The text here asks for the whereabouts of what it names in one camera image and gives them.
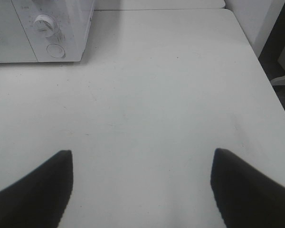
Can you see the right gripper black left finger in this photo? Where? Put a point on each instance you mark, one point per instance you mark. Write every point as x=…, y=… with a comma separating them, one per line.
x=39, y=199

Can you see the round white door button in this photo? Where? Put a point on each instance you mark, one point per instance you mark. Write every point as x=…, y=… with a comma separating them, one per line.
x=56, y=51

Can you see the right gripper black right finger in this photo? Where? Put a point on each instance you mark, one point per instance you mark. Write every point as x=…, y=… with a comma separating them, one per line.
x=245, y=197

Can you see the white microwave oven body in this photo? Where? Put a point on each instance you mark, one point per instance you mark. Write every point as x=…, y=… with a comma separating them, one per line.
x=74, y=18

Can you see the white microwave knob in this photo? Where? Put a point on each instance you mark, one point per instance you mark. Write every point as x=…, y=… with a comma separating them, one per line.
x=48, y=28

